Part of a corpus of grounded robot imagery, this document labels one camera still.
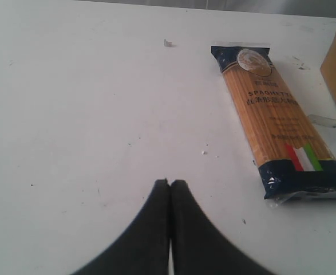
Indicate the small white paper scrap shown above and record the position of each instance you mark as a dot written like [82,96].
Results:
[168,44]

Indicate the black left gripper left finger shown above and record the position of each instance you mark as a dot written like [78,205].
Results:
[143,247]

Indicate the spaghetti pasta package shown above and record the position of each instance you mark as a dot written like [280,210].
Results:
[292,159]

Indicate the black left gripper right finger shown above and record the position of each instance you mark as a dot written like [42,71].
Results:
[198,247]

